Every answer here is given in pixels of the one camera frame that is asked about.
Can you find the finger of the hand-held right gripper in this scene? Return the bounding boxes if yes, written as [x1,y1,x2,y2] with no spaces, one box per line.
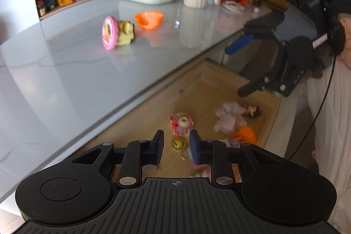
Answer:
[237,43,286,99]
[225,13,287,56]

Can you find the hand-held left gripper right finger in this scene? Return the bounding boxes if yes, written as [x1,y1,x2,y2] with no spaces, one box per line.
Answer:
[189,129,277,186]

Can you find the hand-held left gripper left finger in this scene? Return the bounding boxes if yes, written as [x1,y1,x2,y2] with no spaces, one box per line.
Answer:
[71,130,165,188]

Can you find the gold bell keychain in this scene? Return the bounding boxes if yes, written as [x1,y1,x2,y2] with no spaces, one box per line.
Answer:
[171,137,194,161]

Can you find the small doll figure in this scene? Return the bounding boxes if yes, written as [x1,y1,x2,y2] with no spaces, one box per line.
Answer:
[240,103,262,121]

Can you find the clear snack packet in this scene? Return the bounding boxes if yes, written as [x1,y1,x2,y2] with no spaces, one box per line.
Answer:
[189,162,213,179]

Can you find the pink floral toy figure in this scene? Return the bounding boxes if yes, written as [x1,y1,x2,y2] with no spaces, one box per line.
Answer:
[168,113,196,136]

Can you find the pink plastic wrapper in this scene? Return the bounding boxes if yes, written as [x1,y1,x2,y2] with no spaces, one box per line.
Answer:
[214,102,248,134]

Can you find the wooden drawer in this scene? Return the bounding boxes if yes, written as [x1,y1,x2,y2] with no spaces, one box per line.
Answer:
[73,58,283,183]

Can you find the orange plastic half shell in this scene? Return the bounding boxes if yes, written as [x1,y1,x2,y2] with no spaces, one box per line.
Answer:
[134,11,165,31]
[232,126,258,146]

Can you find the person's right forearm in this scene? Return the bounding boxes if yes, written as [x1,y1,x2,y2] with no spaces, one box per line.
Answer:
[338,13,351,71]

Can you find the person's right hand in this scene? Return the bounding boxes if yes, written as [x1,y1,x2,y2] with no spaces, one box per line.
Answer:
[313,15,347,79]

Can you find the person's pink clothing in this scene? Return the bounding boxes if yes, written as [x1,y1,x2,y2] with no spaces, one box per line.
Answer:
[305,57,351,234]

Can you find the pink yellow cupcake toy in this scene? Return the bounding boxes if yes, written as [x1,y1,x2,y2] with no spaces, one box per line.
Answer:
[101,15,136,52]

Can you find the white ring coaster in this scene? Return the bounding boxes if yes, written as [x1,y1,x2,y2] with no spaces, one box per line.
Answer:
[222,1,245,14]

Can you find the black cable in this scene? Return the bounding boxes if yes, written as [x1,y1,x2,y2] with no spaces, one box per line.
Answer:
[287,53,337,162]

